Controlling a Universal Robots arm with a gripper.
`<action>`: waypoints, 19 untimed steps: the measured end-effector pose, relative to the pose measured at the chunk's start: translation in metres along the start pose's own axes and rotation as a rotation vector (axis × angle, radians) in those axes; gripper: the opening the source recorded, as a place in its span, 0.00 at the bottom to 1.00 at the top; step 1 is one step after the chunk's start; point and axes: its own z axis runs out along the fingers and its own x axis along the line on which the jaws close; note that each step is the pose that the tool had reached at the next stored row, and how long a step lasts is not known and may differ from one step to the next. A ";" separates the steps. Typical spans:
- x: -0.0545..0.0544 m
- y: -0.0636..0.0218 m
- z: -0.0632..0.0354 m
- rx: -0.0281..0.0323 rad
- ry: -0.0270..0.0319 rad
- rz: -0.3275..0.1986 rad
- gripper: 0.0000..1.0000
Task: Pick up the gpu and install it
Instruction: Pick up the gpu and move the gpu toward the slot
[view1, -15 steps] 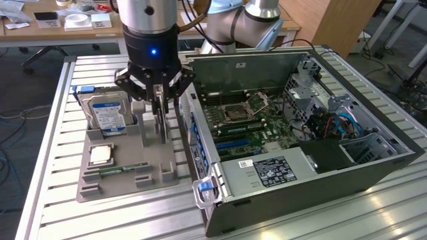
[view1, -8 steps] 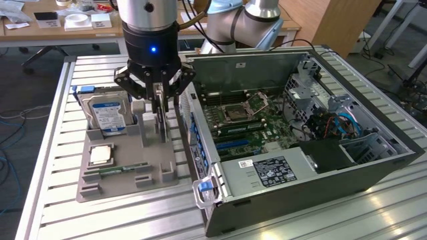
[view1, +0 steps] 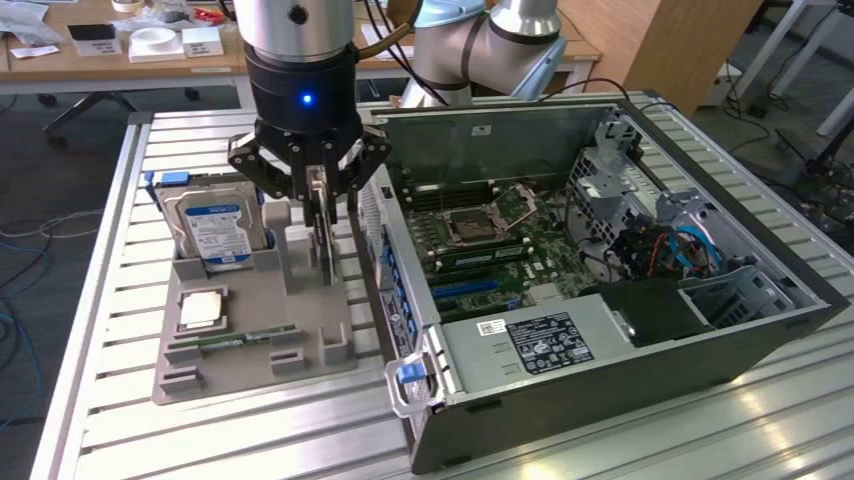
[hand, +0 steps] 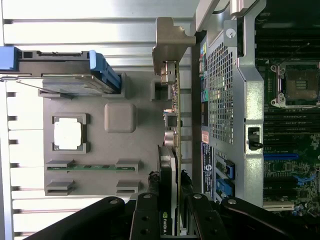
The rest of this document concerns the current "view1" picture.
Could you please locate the plastic bag with dark part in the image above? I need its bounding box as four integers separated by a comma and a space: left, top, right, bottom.
110, 7, 195, 34

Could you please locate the silver perforated drive cage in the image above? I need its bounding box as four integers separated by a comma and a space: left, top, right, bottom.
566, 144, 669, 239

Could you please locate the silver CPU chip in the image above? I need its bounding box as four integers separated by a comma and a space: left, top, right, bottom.
179, 292, 227, 330

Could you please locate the silver metal bay frame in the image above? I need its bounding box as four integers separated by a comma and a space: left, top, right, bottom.
653, 189, 746, 269

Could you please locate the blue SATA wire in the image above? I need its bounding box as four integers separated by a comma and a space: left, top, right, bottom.
673, 224, 726, 279
666, 229, 695, 274

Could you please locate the white tape roll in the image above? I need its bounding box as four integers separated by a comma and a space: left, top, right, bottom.
130, 27, 175, 51

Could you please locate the clear plastic bag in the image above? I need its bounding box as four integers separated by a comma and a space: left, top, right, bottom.
0, 0, 66, 46

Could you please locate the blue floor cable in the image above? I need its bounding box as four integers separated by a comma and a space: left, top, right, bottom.
0, 239, 52, 431

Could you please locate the grey power supply unit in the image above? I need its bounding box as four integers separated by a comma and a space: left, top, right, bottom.
436, 292, 635, 396

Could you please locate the black open PC case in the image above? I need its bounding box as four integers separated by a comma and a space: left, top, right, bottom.
346, 89, 854, 476

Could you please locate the hard disk with blue caddy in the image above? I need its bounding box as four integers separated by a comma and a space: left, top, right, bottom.
143, 169, 268, 275

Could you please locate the black equipment stand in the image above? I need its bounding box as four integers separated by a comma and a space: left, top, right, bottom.
777, 127, 854, 221

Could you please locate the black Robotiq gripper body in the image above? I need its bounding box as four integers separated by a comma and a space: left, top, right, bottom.
243, 42, 367, 169

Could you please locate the silver disk bay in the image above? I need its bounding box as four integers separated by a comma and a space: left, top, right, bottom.
677, 264, 795, 331

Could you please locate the blue expansion slot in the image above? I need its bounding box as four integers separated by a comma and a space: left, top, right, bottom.
430, 278, 499, 301

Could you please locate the wooden desk white frame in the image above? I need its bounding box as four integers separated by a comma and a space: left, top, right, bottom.
236, 0, 606, 109
0, 0, 242, 96

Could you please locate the small white unit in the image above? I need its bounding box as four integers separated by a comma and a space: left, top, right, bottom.
699, 62, 746, 109

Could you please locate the silver socket cover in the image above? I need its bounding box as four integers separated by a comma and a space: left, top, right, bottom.
490, 183, 542, 221

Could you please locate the grey handle with blue tab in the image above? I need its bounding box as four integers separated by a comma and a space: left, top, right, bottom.
384, 349, 446, 419

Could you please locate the grey plastic parts rack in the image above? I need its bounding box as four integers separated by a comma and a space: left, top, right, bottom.
151, 199, 362, 407

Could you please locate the white table frame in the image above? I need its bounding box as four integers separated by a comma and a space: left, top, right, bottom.
730, 0, 854, 137

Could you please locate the wooden cabinet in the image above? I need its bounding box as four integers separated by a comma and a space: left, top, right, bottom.
559, 0, 766, 116

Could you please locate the Nvidia GPU card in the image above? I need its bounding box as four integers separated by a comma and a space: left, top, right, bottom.
307, 167, 339, 287

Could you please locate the black chair base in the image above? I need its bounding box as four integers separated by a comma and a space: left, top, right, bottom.
36, 87, 202, 149

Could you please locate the white cube box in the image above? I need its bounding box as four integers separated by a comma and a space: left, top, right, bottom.
180, 27, 223, 59

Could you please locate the green Dell motherboard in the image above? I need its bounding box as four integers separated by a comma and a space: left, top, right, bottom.
392, 169, 602, 321

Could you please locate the white box with black lid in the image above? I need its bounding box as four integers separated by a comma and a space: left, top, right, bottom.
66, 23, 123, 57

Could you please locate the black power cable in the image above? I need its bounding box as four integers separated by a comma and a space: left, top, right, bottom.
543, 77, 670, 107

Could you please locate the silver drive cage bracket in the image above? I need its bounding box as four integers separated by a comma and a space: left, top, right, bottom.
578, 175, 627, 202

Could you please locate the CPU socket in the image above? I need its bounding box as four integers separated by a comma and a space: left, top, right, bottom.
443, 207, 499, 246

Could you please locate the flat white box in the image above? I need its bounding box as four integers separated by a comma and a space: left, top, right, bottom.
127, 42, 187, 64

